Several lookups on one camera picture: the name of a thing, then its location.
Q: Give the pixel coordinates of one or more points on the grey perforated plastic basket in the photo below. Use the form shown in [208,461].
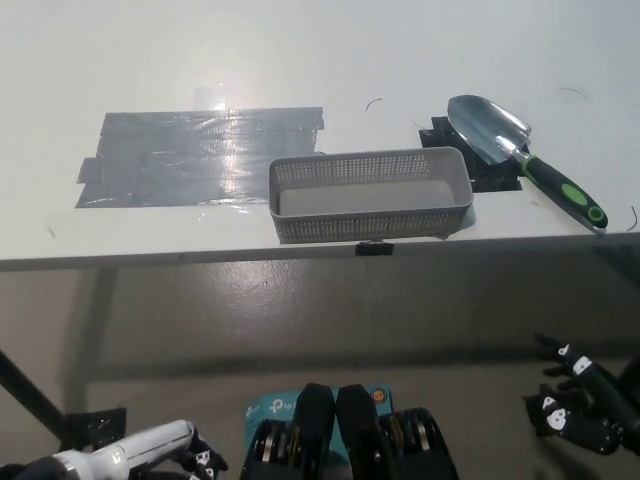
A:
[350,230]

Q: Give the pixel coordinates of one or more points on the black floor tape patch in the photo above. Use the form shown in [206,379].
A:
[95,425]

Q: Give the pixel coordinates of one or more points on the black tape patch on desk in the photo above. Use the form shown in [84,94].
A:
[492,177]

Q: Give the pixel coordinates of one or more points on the small black tape strip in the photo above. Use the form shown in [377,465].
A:
[375,249]

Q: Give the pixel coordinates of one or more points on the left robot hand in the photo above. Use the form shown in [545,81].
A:
[145,442]

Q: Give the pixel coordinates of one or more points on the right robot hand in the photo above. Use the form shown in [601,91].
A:
[585,400]

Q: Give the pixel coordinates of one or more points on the teal router box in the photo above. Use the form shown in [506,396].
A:
[270,406]

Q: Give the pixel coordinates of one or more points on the black table leg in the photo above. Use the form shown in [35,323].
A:
[27,390]

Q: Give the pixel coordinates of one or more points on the grey duct tape patch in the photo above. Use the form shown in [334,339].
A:
[175,160]

